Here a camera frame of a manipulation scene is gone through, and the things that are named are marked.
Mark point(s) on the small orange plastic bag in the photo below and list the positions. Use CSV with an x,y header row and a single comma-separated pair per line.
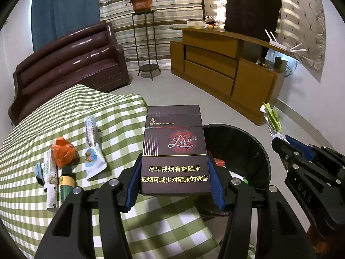
x,y
63,153

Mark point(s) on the small dark box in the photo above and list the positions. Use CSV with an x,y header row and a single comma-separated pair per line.
x,y
280,64

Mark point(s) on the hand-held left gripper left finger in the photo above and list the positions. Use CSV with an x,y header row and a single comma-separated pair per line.
x,y
132,183

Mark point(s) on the mouse plush toy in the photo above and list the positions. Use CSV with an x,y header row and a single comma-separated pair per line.
x,y
209,21

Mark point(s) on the small dark green bottle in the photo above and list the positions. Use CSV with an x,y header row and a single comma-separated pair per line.
x,y
66,183

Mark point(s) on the silver and blue snack pouch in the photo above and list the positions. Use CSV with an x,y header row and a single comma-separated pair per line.
x,y
93,162

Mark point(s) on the striped beige curtain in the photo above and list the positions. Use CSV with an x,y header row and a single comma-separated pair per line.
x,y
175,2

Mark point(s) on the wooden cabinet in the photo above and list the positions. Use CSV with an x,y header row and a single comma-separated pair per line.
x,y
210,72

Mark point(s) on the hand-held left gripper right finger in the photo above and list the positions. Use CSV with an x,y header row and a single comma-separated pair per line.
x,y
217,186

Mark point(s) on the white router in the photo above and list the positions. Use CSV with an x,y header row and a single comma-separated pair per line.
x,y
279,45

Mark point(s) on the long white wrapper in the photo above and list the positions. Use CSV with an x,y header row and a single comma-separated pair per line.
x,y
51,172

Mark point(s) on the dark brown curtain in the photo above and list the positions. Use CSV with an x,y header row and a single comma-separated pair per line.
x,y
253,5

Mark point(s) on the brown leather sofa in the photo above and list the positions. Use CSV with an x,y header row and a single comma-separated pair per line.
x,y
67,67

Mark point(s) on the small blue wrapper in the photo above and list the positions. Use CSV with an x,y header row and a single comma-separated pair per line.
x,y
39,170

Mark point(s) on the black metal plant stand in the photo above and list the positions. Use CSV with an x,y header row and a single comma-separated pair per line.
x,y
149,67

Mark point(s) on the green checked tablecloth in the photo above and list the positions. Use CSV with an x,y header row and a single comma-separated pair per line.
x,y
27,145

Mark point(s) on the blue curtain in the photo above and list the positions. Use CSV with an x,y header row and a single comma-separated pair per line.
x,y
64,10

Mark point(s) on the green and yellow wrapper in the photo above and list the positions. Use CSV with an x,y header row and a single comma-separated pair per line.
x,y
273,118

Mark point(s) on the potted plant in orange pot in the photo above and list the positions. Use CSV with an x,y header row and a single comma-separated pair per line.
x,y
141,4

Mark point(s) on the white flat box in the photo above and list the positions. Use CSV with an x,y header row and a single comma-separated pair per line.
x,y
195,24

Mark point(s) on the black trash bin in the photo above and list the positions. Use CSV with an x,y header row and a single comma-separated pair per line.
x,y
242,145

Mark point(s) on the dark cigarette pack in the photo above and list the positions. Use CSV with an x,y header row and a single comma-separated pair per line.
x,y
172,151

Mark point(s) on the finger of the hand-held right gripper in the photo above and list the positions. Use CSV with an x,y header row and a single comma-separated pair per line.
x,y
303,149
285,153

